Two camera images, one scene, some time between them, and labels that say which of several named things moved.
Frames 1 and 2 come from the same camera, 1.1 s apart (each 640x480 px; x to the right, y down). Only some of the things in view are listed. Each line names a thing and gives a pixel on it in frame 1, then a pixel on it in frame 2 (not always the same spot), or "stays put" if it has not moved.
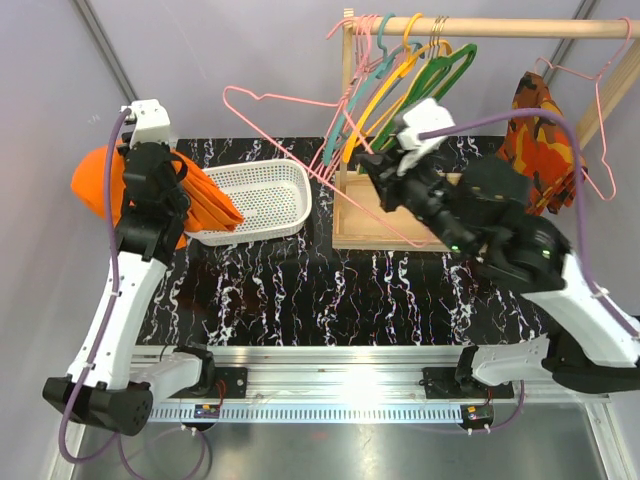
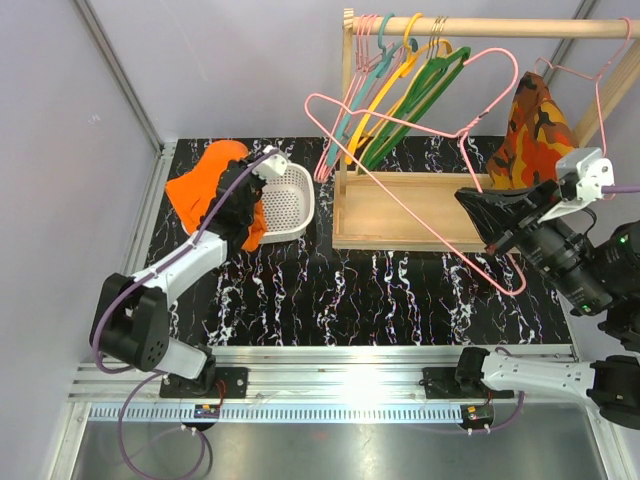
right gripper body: [424, 191] → [499, 245]
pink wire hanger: [314, 103] → [441, 131]
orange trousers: [210, 207] → [189, 192]
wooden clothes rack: [361, 219] stays put
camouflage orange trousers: [543, 147] stays put
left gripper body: [182, 199] → [256, 184]
